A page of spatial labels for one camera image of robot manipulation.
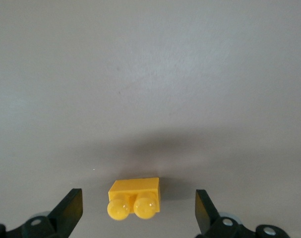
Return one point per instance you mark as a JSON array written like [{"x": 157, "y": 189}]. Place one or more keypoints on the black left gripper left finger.
[{"x": 66, "y": 213}]

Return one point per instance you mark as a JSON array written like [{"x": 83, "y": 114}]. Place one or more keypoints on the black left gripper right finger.
[{"x": 206, "y": 213}]

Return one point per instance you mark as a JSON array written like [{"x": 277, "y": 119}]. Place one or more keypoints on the yellow two-stud block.
[{"x": 133, "y": 188}]

